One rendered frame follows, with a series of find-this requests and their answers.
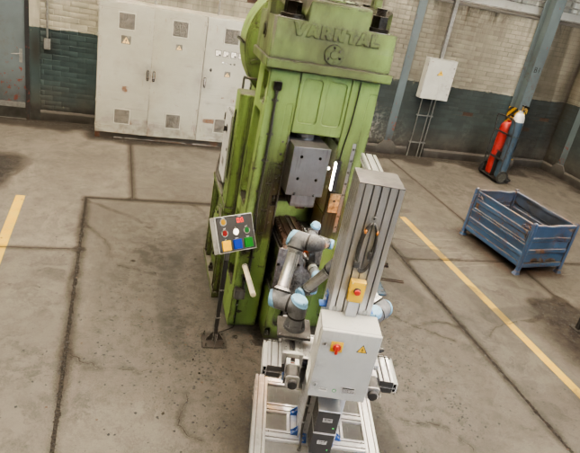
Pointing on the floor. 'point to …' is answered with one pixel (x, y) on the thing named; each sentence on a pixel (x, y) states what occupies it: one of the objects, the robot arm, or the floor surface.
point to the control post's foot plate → (213, 341)
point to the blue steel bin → (520, 229)
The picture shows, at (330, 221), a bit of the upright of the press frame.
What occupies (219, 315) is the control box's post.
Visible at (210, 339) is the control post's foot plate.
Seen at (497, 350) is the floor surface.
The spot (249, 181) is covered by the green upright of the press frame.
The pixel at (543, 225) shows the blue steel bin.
